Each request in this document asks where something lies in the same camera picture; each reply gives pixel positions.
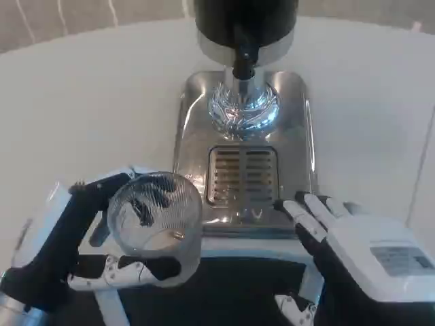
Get steel drip tray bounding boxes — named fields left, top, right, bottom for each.
left=169, top=70, right=320, bottom=239

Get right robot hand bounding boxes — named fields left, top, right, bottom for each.
left=273, top=192, right=435, bottom=326

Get black drink dispenser steel stand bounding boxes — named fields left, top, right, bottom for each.
left=193, top=0, right=297, bottom=142

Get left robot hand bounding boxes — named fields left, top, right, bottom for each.
left=0, top=164, right=192, bottom=313

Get clear ribbed glass cup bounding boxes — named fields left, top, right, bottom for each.
left=107, top=171, right=204, bottom=285

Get slotted steel drain grid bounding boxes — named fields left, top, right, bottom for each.
left=207, top=145, right=280, bottom=207

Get black dispenser tap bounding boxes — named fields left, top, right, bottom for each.
left=232, top=25, right=260, bottom=82

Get robot torso black white frame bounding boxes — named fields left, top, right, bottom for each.
left=90, top=236, right=327, bottom=326

